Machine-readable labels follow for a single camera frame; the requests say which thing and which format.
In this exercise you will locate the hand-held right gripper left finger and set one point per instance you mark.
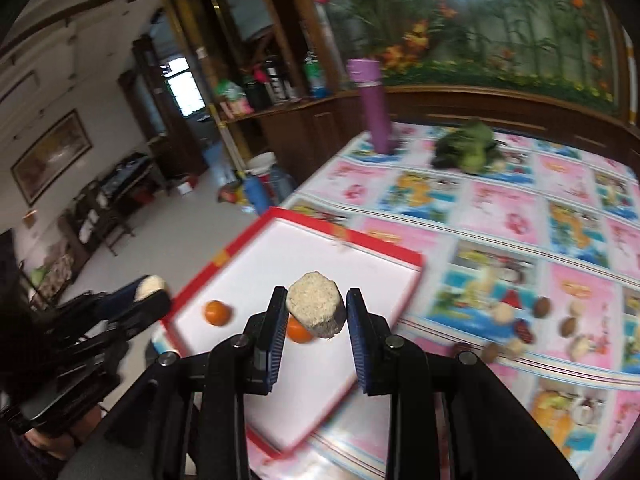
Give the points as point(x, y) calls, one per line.
point(274, 340)

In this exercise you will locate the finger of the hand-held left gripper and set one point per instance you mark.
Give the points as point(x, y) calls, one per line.
point(122, 296)
point(147, 312)

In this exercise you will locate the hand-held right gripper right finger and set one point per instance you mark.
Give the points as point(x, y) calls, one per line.
point(357, 345)

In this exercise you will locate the cream square cake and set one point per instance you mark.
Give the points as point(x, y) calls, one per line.
point(152, 286)

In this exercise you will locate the octagonal beige grain cake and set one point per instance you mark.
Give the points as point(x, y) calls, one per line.
point(316, 310)

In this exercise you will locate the red and white tray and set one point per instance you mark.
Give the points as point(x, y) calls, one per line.
point(320, 260)

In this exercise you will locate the brown longan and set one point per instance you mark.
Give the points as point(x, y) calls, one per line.
point(541, 306)
point(568, 326)
point(490, 352)

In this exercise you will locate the round beige cake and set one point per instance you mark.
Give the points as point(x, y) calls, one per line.
point(502, 312)

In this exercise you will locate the orange tangerine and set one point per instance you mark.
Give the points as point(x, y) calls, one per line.
point(217, 312)
point(299, 334)

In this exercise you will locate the person's dark patterned clothing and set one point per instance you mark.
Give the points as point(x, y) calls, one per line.
point(27, 455)

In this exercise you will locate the dark low table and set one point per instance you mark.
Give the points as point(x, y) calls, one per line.
point(115, 185)

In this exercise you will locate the red dustpan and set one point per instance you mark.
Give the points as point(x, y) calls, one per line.
point(227, 195)

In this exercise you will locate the blue thermos flask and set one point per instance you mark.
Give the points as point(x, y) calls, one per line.
point(255, 192)

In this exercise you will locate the small cream cake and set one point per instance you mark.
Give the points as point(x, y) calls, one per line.
point(577, 307)
point(515, 347)

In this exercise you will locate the grey thermos flask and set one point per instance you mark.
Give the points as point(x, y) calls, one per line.
point(281, 182)

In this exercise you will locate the red date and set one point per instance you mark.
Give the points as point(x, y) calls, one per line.
point(524, 332)

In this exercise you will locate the printed plastic tablecloth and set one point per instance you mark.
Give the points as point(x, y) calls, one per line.
point(500, 210)

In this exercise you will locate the wooden partition cabinet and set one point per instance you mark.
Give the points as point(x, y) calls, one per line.
point(310, 130)

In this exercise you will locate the beige cake with cream top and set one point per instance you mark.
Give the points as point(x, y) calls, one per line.
point(580, 347)

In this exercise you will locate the pink snack box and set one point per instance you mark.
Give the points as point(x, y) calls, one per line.
point(240, 106)

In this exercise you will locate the green bok choy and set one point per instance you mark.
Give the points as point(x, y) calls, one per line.
point(467, 147)

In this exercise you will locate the green snack bag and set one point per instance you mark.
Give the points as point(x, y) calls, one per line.
point(230, 91)

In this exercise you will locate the purple thermos bottle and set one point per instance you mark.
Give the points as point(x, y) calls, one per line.
point(372, 105)

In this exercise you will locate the black thermos jug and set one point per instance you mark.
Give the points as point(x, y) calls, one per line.
point(274, 80)

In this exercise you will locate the green label plastic bottle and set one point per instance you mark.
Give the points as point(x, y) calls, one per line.
point(314, 72)

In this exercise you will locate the flower painted glass panel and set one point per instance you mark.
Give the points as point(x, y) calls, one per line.
point(450, 20)

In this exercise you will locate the framed wall picture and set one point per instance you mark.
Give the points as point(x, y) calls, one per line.
point(50, 152)

